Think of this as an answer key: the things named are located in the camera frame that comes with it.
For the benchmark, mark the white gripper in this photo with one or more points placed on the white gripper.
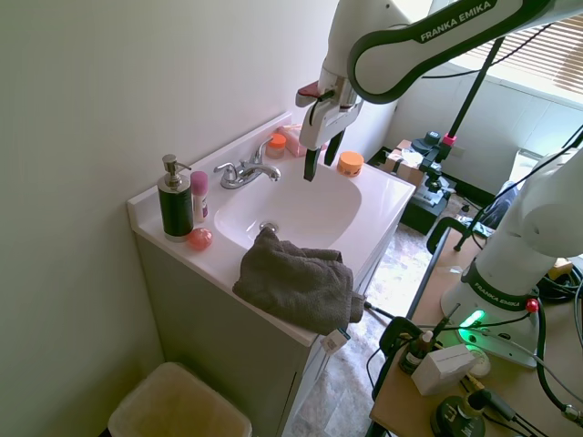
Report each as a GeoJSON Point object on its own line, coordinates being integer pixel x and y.
{"type": "Point", "coordinates": [319, 127]}

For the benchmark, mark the dark grey towel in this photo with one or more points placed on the dark grey towel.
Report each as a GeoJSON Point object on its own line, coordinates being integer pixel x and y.
{"type": "Point", "coordinates": [296, 282]}

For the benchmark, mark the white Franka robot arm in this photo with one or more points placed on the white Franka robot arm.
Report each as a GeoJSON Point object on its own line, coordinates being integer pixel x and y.
{"type": "Point", "coordinates": [524, 218]}

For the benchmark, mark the white vanity top with sink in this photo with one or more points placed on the white vanity top with sink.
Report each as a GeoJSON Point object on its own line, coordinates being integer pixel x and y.
{"type": "Point", "coordinates": [296, 205]}

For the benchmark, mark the chrome sink drain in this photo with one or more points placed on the chrome sink drain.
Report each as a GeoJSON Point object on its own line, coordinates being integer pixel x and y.
{"type": "Point", "coordinates": [268, 226]}

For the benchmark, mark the orange round container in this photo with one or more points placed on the orange round container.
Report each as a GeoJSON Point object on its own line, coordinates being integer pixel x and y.
{"type": "Point", "coordinates": [350, 164]}

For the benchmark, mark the pink wipes pack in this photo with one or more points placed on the pink wipes pack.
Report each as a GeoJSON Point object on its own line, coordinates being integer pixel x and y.
{"type": "Point", "coordinates": [291, 136]}

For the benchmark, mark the clear jar with orange lid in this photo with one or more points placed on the clear jar with orange lid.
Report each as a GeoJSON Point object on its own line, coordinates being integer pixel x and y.
{"type": "Point", "coordinates": [276, 146]}

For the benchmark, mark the chrome faucet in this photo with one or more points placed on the chrome faucet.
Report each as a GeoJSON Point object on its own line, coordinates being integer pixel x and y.
{"type": "Point", "coordinates": [246, 174]}

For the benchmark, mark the dark grey device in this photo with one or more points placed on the dark grey device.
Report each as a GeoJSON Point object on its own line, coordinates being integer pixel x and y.
{"type": "Point", "coordinates": [426, 139]}

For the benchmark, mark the black case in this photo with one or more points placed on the black case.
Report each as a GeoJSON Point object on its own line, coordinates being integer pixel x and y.
{"type": "Point", "coordinates": [428, 205]}

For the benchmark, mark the pink pole clamp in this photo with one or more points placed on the pink pole clamp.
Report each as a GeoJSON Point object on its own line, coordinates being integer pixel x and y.
{"type": "Point", "coordinates": [450, 139]}

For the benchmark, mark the pink deodorant stick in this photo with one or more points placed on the pink deodorant stick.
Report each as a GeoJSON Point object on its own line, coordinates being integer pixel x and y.
{"type": "Point", "coordinates": [199, 196]}

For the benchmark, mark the black C-clamp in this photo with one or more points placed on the black C-clamp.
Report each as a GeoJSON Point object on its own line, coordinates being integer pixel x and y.
{"type": "Point", "coordinates": [444, 225]}
{"type": "Point", "coordinates": [396, 330]}

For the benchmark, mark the black chrome soap dispenser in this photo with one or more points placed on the black chrome soap dispenser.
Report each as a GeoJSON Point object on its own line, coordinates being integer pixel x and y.
{"type": "Point", "coordinates": [175, 209]}

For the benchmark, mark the grey vanity cabinet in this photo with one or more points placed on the grey vanity cabinet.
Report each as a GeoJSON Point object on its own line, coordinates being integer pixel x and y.
{"type": "Point", "coordinates": [218, 328]}

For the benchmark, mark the dark dropper bottle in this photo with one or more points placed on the dark dropper bottle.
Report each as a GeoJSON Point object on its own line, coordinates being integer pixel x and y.
{"type": "Point", "coordinates": [412, 357]}

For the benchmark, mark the white cardboard box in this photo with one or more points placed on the white cardboard box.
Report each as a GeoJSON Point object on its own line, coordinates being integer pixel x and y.
{"type": "Point", "coordinates": [442, 368]}

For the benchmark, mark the window blind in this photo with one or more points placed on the window blind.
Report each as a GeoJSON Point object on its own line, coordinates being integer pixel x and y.
{"type": "Point", "coordinates": [546, 50]}

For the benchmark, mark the red knob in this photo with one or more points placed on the red knob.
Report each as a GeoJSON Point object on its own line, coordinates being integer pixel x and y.
{"type": "Point", "coordinates": [532, 306]}

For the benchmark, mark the wooden table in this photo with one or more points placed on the wooden table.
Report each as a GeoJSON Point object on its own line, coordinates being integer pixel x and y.
{"type": "Point", "coordinates": [410, 400]}

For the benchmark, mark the white round disc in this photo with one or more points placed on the white round disc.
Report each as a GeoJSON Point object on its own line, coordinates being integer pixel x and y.
{"type": "Point", "coordinates": [482, 362]}

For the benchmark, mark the beige trash bin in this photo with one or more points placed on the beige trash bin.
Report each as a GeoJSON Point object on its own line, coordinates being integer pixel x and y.
{"type": "Point", "coordinates": [177, 405]}

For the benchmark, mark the black round base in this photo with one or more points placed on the black round base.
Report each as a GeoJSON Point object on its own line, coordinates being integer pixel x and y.
{"type": "Point", "coordinates": [455, 416]}

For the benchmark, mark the red and black wrist camera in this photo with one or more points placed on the red and black wrist camera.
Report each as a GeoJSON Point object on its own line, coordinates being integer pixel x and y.
{"type": "Point", "coordinates": [307, 93]}

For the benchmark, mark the black camera stand pole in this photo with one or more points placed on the black camera stand pole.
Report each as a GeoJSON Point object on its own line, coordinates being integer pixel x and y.
{"type": "Point", "coordinates": [465, 108]}

